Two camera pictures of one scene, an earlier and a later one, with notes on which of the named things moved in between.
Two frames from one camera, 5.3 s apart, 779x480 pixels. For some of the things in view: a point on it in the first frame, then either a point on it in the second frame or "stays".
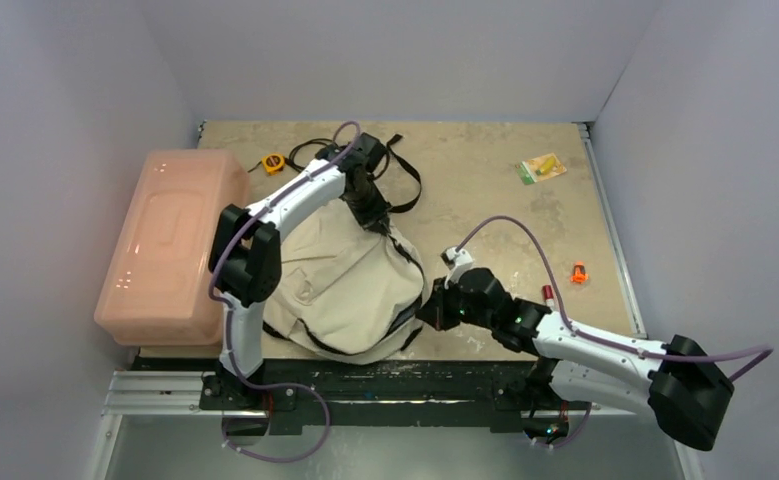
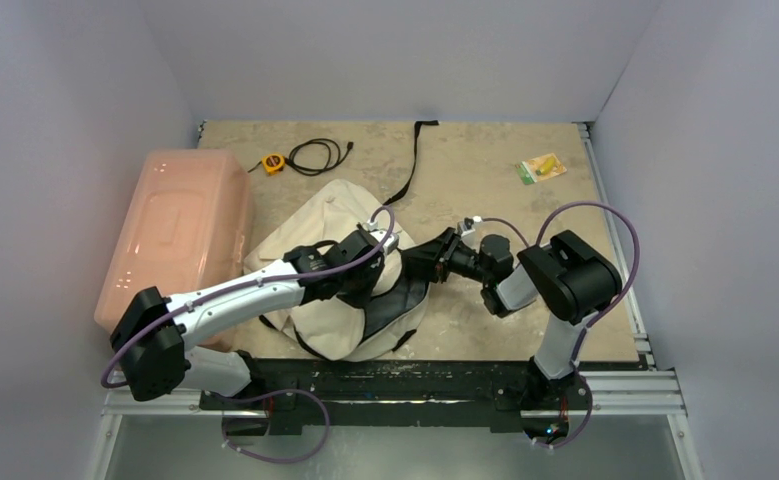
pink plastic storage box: x=157 y=291 stays
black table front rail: x=385 y=392 stays
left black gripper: x=376 y=217 → x=373 y=272
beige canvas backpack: x=349 y=290 stays
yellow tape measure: x=273 y=163 stays
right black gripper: x=440 y=309 → x=442 y=258
